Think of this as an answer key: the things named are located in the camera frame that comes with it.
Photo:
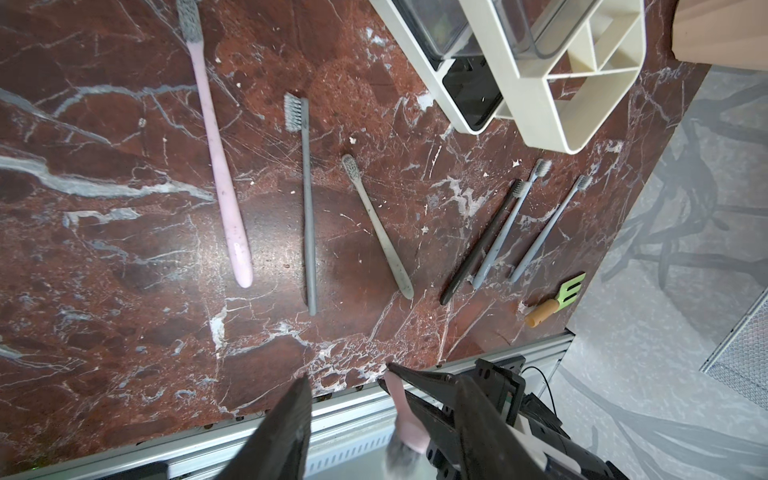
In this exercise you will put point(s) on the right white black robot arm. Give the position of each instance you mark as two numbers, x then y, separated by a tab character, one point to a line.
431	396

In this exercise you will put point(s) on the beige toothbrush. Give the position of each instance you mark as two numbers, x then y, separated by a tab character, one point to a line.
396	266

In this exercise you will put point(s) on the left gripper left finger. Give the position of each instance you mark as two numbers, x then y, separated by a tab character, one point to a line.
278	448

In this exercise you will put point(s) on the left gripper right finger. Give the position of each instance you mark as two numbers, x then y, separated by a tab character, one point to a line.
488	448

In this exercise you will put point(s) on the green toy garden fork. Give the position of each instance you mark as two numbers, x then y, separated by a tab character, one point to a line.
566	295

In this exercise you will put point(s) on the pink toothbrush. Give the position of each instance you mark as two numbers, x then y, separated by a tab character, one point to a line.
410	439
234	230

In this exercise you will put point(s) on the white wire mesh basket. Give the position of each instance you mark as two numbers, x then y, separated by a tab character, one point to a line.
740	360

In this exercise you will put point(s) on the blue grey toothbrush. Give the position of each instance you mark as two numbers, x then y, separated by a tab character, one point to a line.
581	184

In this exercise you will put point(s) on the aluminium mounting rail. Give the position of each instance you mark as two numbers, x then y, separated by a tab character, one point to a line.
341	429

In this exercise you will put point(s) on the black toothbrush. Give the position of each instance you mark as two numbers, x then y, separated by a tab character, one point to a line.
482	243

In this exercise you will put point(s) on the beige ribbed flower pot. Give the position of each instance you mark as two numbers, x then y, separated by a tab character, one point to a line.
727	33

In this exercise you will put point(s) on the dark grey toothbrush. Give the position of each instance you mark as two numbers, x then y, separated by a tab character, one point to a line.
296	110

